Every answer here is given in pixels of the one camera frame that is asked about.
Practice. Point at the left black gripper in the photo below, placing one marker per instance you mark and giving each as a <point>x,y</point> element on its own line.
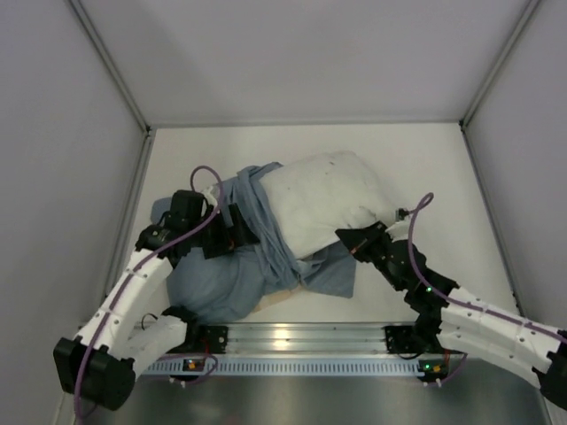
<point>235,227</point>

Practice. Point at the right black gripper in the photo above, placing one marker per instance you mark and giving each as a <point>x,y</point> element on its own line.
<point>377,243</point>

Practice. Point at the blue pillowcase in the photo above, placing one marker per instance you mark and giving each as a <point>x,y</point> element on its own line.
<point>230,287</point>

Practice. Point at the white pillow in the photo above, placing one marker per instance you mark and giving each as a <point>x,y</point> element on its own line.
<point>313,197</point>

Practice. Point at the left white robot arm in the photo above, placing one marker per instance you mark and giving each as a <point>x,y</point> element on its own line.
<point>104,359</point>

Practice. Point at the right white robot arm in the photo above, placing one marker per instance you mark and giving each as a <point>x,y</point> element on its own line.
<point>452,318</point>

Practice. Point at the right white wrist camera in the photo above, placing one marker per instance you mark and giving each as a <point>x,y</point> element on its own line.
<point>400,228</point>

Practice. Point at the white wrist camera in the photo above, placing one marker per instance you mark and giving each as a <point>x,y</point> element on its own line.
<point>214,195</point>
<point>400,228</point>

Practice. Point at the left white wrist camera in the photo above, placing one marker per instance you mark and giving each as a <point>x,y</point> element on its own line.
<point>214,195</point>

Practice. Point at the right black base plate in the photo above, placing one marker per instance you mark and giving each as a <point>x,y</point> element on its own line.
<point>406,341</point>

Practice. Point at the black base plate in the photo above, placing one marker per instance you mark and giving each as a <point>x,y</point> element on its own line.
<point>211,339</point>
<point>406,341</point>

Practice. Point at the aluminium mounting rail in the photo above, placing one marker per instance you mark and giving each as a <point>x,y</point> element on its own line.
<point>248,339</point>

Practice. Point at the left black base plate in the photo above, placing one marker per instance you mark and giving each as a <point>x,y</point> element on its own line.
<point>211,339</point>

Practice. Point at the slotted grey cable duct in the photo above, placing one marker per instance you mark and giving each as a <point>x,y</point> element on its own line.
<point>228,366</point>

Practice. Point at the left aluminium frame post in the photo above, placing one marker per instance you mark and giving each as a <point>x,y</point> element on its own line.
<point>142,151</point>

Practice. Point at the aluminium frame post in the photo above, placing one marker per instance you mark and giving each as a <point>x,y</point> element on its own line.
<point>142,151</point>
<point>496,67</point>

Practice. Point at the right aluminium frame post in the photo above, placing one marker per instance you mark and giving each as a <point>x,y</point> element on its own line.
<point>496,67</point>

